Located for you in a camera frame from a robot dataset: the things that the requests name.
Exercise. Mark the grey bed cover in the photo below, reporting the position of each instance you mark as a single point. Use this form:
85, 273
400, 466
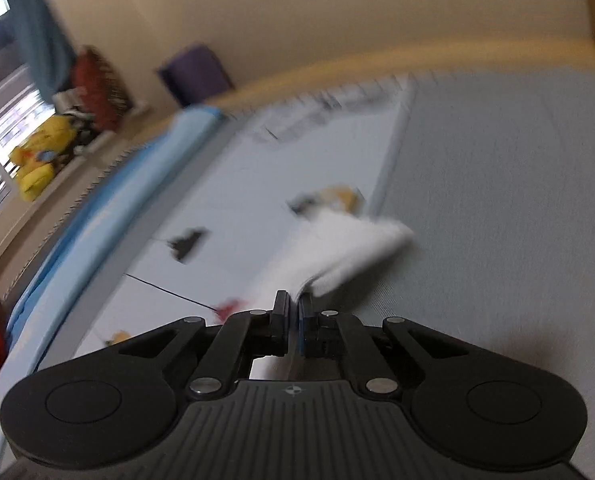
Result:
502, 185

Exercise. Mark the blue bed sheet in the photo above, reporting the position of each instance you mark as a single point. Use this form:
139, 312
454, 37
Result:
127, 170

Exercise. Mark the white small garment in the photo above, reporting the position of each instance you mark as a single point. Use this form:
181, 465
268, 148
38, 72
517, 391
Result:
347, 245

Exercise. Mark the yellow plush toy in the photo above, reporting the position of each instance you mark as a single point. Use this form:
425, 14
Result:
42, 160

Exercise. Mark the red patterned pillow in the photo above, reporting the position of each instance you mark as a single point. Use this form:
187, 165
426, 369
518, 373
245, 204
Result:
94, 85

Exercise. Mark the light printed bedsheet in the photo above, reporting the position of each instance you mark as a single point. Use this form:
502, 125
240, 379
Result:
237, 185

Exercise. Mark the window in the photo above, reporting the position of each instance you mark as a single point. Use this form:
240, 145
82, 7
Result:
2, 125

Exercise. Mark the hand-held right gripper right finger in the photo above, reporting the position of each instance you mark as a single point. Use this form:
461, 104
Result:
305, 325

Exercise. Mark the purple cushion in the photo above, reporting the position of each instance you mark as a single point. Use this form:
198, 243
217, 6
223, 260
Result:
195, 72

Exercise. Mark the teal curtain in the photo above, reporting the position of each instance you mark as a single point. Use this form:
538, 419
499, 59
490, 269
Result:
37, 25

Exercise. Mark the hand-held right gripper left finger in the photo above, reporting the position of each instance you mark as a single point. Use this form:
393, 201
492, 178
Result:
283, 320

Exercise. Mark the beige window ledge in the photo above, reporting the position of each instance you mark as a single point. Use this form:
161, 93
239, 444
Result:
52, 205

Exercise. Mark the wooden bed frame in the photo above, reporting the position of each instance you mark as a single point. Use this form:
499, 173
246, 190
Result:
377, 62

